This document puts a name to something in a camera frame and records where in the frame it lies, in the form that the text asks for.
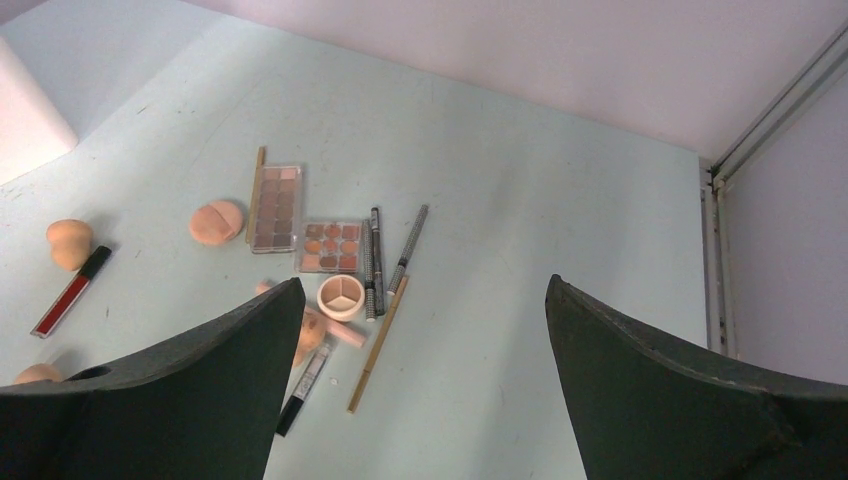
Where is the peach beauty sponge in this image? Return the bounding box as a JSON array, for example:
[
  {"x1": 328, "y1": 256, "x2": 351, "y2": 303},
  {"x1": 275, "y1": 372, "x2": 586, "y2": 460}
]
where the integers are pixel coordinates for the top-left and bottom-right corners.
[
  {"x1": 13, "y1": 363, "x2": 63, "y2": 385},
  {"x1": 46, "y1": 219, "x2": 93, "y2": 271},
  {"x1": 292, "y1": 308, "x2": 327, "y2": 368}
]

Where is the long eyeshadow palette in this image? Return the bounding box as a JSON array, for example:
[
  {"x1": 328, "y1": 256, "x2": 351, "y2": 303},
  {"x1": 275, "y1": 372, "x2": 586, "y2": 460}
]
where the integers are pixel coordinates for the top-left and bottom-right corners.
[{"x1": 250, "y1": 165, "x2": 302, "y2": 254}]

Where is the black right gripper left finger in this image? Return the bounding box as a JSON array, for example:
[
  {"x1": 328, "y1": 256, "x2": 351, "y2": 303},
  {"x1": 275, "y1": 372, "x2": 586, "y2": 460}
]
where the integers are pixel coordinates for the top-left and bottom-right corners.
[{"x1": 1, "y1": 278, "x2": 305, "y2": 479}]

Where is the patterned silver eyeliner pen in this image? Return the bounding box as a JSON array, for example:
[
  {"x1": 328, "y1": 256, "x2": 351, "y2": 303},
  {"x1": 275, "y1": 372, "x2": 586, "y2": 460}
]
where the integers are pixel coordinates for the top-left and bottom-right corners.
[{"x1": 362, "y1": 219, "x2": 377, "y2": 323}]

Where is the black patterned eyeliner pen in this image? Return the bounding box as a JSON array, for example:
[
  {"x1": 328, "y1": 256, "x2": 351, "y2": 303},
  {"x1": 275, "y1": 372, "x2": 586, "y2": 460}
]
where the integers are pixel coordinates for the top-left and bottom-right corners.
[{"x1": 370, "y1": 207, "x2": 386, "y2": 316}]

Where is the red lip gloss black cap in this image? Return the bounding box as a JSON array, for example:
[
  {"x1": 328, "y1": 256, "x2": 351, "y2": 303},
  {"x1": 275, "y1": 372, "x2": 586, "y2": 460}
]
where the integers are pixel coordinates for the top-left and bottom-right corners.
[{"x1": 30, "y1": 245, "x2": 113, "y2": 338}]

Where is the clear mascara tube black cap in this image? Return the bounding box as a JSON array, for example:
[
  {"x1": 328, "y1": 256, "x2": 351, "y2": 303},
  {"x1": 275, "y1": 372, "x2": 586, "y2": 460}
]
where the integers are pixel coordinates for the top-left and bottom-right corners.
[{"x1": 275, "y1": 341, "x2": 335, "y2": 437}]

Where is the grey patterned liner pen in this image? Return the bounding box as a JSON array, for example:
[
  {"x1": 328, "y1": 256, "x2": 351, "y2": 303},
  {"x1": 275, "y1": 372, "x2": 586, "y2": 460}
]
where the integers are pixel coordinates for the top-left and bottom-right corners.
[{"x1": 387, "y1": 204, "x2": 429, "y2": 296}]

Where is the white drawer organizer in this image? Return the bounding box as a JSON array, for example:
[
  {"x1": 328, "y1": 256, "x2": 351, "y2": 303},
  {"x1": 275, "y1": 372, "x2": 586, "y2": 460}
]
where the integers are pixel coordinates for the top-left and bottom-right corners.
[{"x1": 1, "y1": 40, "x2": 79, "y2": 185}]

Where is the pink concealer tube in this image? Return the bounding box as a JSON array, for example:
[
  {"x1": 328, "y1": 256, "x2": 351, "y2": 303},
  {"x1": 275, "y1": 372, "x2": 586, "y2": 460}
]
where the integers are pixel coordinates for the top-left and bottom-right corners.
[{"x1": 254, "y1": 280, "x2": 368, "y2": 350}]

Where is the round cream compact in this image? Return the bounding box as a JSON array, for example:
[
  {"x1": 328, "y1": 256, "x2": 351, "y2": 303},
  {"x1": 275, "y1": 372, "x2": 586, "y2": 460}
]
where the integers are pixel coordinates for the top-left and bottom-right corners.
[{"x1": 316, "y1": 274, "x2": 365, "y2": 323}]

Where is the round peach powder puff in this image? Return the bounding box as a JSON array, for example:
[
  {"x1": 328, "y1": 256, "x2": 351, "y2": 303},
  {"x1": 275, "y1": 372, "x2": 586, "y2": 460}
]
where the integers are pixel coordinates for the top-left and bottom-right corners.
[{"x1": 188, "y1": 200, "x2": 244, "y2": 246}]

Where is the aluminium frame rail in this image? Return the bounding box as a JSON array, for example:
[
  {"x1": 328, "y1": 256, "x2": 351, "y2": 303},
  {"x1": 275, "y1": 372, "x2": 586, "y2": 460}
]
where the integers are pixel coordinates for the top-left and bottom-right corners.
[{"x1": 699, "y1": 22, "x2": 847, "y2": 359}]

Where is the small square blush palette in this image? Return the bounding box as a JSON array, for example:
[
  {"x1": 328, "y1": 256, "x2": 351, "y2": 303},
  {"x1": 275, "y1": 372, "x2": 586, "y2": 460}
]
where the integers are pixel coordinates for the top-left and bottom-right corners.
[{"x1": 294, "y1": 220, "x2": 363, "y2": 275}]

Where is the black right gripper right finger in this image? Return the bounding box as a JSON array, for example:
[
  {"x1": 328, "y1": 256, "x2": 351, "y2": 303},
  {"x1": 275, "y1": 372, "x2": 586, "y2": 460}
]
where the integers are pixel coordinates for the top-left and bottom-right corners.
[{"x1": 545, "y1": 276, "x2": 847, "y2": 479}]

